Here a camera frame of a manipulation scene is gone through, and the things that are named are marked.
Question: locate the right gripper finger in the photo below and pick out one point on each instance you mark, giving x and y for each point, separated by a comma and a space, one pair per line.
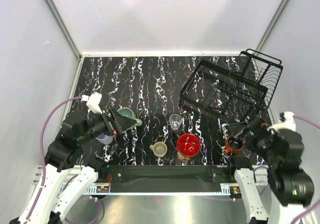
240, 125
240, 135

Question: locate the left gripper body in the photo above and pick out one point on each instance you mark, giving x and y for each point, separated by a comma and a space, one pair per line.
111, 126

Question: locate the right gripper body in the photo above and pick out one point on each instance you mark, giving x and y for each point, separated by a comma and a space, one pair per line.
259, 126

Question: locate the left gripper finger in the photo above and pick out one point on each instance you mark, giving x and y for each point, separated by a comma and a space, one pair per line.
125, 127
121, 119

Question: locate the orange glazed mug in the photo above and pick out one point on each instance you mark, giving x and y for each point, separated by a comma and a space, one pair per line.
233, 146

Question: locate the small beige cup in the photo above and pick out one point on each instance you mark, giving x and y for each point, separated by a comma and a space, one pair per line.
159, 149

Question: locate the clear drinking glass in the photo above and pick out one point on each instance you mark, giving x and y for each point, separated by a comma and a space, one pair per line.
175, 121

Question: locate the black mug red inside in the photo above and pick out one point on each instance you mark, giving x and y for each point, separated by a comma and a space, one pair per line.
187, 146

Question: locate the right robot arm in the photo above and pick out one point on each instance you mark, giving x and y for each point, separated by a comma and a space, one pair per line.
281, 147

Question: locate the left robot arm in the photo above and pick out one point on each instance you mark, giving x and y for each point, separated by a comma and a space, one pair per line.
50, 204

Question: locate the teal ceramic mug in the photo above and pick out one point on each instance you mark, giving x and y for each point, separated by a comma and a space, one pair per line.
128, 113

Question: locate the lavender plastic cup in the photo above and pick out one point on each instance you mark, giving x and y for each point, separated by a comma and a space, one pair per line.
104, 139

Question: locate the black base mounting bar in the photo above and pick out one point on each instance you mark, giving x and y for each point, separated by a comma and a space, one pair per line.
168, 178

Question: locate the black wire dish rack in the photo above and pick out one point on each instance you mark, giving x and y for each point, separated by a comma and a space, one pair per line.
238, 87

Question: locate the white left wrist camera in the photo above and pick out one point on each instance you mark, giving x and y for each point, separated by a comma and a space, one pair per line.
92, 102

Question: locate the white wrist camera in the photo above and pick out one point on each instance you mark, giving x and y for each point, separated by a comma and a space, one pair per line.
286, 122
92, 102

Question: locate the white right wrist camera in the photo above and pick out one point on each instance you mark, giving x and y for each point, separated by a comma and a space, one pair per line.
286, 122

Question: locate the aluminium frame post right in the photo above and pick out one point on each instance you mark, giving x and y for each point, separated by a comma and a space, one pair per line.
276, 16

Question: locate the aluminium frame post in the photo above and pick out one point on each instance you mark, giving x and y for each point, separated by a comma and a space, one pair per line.
61, 25
276, 16

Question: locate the aluminium frame post left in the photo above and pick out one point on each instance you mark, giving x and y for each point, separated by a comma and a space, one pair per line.
61, 25

